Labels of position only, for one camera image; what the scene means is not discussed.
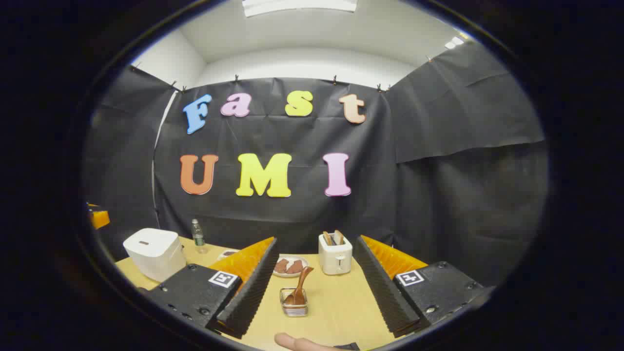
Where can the round white plate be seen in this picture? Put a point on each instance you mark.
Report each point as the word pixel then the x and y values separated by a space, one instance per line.
pixel 291 274

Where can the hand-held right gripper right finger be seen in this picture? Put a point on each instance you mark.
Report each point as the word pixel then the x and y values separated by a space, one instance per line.
pixel 385 292

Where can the white toaster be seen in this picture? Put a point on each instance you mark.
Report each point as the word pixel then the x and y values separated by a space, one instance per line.
pixel 335 258

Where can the toast slice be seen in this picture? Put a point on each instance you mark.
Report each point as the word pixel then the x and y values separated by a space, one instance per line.
pixel 339 237
pixel 327 238

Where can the brown wooden spoon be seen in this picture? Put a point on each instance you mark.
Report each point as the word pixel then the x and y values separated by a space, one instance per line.
pixel 298 287

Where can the white divided bean dish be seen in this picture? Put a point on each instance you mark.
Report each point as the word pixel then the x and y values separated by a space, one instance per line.
pixel 228 254

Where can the white rice cooker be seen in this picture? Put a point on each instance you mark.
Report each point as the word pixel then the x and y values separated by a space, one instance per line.
pixel 153 251

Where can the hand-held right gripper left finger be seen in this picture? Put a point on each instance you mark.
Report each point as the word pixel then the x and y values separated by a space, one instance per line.
pixel 253 287

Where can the small ceiling light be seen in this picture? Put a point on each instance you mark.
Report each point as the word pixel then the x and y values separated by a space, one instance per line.
pixel 454 42

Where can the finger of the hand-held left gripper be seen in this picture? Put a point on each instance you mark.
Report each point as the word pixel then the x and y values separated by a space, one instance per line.
pixel 100 219

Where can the brown meat piece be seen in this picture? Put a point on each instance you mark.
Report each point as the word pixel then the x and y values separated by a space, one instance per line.
pixel 295 267
pixel 281 266

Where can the black backdrop cloth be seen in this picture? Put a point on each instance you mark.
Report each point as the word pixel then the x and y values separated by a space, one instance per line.
pixel 292 214

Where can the clear plastic water bottle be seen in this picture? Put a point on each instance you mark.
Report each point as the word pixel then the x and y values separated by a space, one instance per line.
pixel 198 239

